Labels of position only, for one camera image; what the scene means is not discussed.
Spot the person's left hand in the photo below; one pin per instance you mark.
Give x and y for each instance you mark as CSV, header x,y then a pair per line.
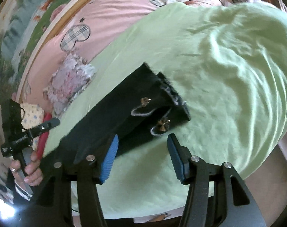
x,y
31,170

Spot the pink printed bed sheet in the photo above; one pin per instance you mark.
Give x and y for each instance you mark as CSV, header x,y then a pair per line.
x,y
115,11

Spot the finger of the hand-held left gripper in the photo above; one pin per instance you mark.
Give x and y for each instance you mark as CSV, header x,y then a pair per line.
x,y
48,124

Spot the red cloth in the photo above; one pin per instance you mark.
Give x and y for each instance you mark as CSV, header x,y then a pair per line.
x,y
44,137

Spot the light green blanket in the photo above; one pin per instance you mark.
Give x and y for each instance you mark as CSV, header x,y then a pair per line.
x,y
224,80

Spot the black pants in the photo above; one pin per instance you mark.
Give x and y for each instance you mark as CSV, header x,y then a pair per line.
x,y
134,106

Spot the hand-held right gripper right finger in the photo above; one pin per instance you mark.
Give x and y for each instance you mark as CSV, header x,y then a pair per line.
x,y
176,159

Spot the landscape wall poster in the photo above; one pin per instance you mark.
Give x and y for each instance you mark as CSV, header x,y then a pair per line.
x,y
20,28

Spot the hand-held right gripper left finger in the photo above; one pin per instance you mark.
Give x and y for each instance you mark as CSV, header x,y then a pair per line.
x,y
109,159

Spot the dotted yellow cloth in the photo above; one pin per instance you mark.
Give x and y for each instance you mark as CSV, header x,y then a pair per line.
x,y
32,114

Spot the ruffled patchwork pillow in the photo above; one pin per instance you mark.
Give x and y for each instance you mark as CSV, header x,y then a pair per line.
x,y
67,85

